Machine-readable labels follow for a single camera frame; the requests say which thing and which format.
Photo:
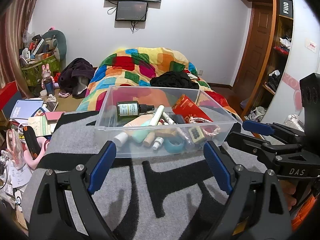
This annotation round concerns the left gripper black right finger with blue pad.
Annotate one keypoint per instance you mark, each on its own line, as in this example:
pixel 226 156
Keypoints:
pixel 255 208

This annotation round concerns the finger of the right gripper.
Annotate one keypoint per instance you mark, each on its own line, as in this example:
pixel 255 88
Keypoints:
pixel 262 149
pixel 282 133

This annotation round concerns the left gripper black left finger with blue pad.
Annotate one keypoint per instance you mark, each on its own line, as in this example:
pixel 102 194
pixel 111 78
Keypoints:
pixel 51 217

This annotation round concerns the red snack packet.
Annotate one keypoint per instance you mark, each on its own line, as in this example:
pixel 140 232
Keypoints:
pixel 185 107

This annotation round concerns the dark purple bottle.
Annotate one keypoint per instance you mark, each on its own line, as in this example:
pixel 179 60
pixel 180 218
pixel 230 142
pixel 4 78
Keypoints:
pixel 178 119

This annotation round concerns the green beige tube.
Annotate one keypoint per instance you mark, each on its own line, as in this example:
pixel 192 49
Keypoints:
pixel 140 134

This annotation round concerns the white gold pen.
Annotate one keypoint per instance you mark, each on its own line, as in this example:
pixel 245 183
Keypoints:
pixel 157 115

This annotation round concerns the green glass bottle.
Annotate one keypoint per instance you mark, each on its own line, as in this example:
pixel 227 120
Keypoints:
pixel 132 109

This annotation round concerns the white printed tube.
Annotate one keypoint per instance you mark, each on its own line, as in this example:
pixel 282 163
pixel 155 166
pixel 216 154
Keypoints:
pixel 168 119

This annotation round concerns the slim beige red tube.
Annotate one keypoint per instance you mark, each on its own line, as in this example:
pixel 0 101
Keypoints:
pixel 164 133

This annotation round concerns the person's right hand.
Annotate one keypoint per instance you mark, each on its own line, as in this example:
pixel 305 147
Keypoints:
pixel 288 191

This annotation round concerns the grey black blanket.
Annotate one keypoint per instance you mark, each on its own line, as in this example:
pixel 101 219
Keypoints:
pixel 169 197

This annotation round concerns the pink box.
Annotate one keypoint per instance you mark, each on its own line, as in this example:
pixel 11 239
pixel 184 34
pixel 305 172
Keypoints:
pixel 53 116

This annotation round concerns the blue white book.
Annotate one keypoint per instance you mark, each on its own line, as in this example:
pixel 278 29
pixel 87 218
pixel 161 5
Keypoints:
pixel 23 109

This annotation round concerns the clear plastic storage bin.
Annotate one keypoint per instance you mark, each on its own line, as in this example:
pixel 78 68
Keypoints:
pixel 119 130

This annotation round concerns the black garment on bed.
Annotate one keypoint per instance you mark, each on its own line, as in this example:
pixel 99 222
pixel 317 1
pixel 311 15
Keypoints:
pixel 174 79

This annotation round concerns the wooden door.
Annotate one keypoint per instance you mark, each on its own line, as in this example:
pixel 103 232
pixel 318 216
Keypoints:
pixel 255 51

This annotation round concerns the pink rabbit figurine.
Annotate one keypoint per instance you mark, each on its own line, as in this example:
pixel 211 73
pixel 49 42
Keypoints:
pixel 47 80

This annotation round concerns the red box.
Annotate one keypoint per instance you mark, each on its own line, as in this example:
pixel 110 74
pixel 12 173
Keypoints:
pixel 7 92

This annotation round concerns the dark purple clothes pile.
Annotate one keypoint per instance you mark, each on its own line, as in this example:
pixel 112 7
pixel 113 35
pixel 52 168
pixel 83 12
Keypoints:
pixel 75 78

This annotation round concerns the black FiiO box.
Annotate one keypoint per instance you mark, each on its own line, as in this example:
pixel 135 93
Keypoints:
pixel 286 8

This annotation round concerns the green storage basket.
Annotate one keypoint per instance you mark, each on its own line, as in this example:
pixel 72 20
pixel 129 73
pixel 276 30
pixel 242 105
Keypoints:
pixel 33 72

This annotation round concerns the wooden wardrobe shelf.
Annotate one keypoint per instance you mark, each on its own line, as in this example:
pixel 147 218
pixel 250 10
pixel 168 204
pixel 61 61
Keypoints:
pixel 275 59

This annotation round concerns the colourful patchwork quilt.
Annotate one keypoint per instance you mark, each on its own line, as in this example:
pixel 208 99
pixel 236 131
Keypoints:
pixel 136 67

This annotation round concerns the grey green neck pillow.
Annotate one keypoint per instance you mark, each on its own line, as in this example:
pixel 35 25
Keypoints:
pixel 57 43

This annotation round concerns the striped curtain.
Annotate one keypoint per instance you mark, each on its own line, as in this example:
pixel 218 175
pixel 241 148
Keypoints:
pixel 15 19

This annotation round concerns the small wall monitor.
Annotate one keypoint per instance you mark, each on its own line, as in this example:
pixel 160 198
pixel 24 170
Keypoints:
pixel 131 11

